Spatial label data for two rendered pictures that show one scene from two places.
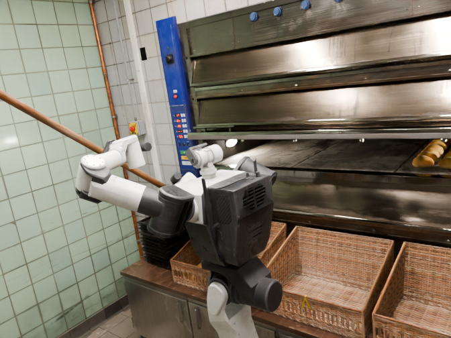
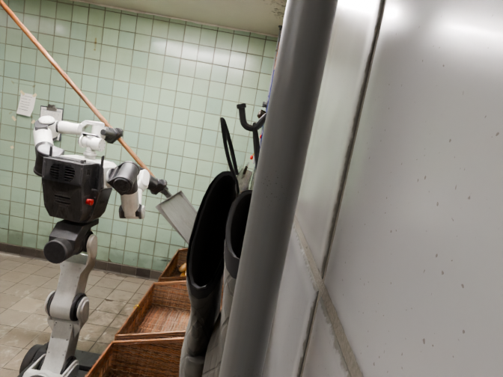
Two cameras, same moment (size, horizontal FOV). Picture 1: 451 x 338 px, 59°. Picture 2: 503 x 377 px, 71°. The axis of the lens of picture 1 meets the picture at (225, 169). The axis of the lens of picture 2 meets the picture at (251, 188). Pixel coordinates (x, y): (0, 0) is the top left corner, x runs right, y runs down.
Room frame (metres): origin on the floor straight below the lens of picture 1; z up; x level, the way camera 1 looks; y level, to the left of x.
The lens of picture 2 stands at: (0.93, -1.85, 1.68)
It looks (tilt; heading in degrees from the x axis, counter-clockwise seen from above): 9 degrees down; 50
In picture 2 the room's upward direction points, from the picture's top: 10 degrees clockwise
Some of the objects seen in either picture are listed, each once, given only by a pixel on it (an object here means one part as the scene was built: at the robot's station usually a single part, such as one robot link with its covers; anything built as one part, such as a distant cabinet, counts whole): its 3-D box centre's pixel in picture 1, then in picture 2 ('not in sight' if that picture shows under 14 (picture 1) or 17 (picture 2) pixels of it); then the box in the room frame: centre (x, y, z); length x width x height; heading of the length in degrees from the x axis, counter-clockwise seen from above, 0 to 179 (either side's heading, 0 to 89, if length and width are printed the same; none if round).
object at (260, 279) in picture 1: (242, 280); (71, 238); (1.35, -0.01, 1.01); 0.28 x 0.13 x 0.18; 49
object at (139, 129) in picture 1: (137, 127); not in sight; (2.95, 0.61, 1.46); 0.10 x 0.07 x 0.10; 50
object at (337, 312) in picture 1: (325, 275); (182, 316); (1.80, -0.42, 0.72); 0.56 x 0.49 x 0.28; 50
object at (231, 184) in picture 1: (226, 213); (79, 185); (1.37, 0.02, 1.27); 0.34 x 0.30 x 0.36; 135
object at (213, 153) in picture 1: (207, 159); (92, 145); (1.42, 0.06, 1.47); 0.10 x 0.07 x 0.09; 135
